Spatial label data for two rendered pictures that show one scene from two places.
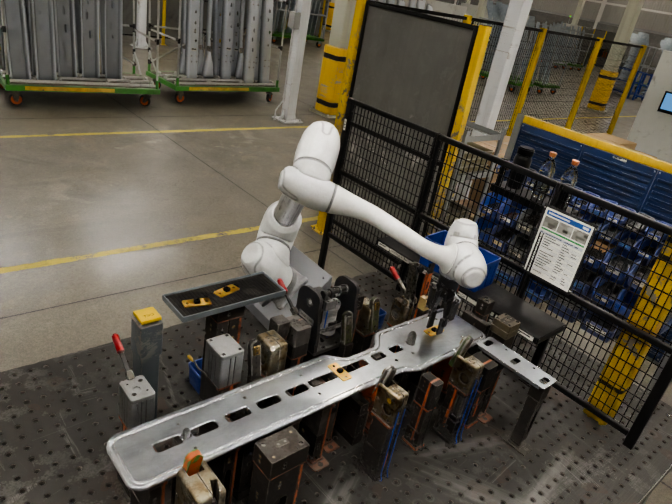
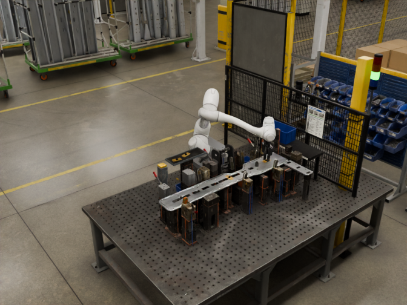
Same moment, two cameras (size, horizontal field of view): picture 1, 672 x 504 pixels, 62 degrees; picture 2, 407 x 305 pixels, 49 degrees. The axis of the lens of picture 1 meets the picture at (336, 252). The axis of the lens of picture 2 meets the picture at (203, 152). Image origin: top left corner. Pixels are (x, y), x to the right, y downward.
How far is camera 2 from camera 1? 228 cm
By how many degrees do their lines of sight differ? 7
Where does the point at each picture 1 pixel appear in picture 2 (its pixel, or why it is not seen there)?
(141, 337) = (161, 172)
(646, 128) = not seen: outside the picture
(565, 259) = (318, 125)
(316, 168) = (211, 107)
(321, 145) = (211, 98)
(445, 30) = (272, 16)
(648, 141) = not seen: outside the picture
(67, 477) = (144, 221)
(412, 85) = (261, 44)
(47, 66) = (57, 54)
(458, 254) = (264, 130)
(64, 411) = (136, 204)
